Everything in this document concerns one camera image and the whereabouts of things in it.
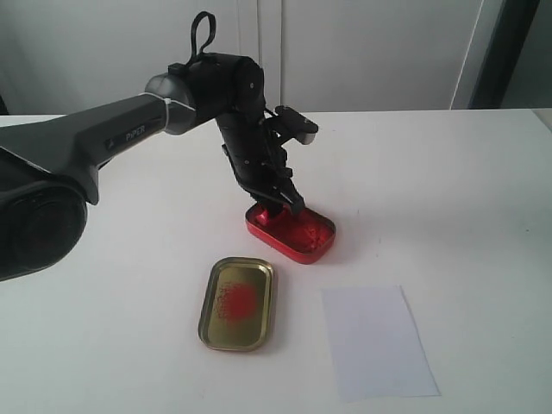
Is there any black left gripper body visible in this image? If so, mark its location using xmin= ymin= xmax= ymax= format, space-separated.
xmin=216 ymin=111 xmax=293 ymax=201

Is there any red stamp block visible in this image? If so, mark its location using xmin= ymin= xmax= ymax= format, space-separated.
xmin=253 ymin=204 xmax=283 ymax=227

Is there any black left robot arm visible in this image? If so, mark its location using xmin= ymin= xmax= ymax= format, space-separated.
xmin=1 ymin=53 xmax=304 ymax=280

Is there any red ink paste tin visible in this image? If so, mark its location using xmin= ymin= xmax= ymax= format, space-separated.
xmin=245 ymin=205 xmax=336 ymax=265

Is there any gold tin lid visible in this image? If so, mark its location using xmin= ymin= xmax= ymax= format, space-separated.
xmin=198 ymin=257 xmax=276 ymax=352

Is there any white cabinet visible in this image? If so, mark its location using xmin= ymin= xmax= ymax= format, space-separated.
xmin=1 ymin=0 xmax=502 ymax=115

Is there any white paper sheet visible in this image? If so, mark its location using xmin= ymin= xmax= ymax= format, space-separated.
xmin=322 ymin=285 xmax=441 ymax=402

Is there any white cable tie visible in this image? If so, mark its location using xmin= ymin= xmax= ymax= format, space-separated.
xmin=143 ymin=92 xmax=196 ymax=135

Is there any black camera cable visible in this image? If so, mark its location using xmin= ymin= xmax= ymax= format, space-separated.
xmin=187 ymin=11 xmax=220 ymax=66

